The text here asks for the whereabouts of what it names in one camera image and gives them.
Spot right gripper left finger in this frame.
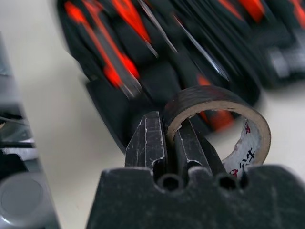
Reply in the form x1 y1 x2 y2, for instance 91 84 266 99
124 110 168 175

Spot orange black handled screwdriver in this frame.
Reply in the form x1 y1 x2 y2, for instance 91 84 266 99
173 15 236 132
137 0 179 55

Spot black tool case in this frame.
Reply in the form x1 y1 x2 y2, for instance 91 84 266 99
56 0 305 153

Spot black electrical tape roll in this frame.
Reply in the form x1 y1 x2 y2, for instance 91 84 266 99
162 85 272 177

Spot orange handled pliers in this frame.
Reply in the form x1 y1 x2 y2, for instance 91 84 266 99
219 0 266 23

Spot silver robot body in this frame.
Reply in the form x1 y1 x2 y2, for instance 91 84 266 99
0 31 61 229

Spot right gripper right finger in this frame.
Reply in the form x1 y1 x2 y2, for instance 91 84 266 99
174 119 226 175

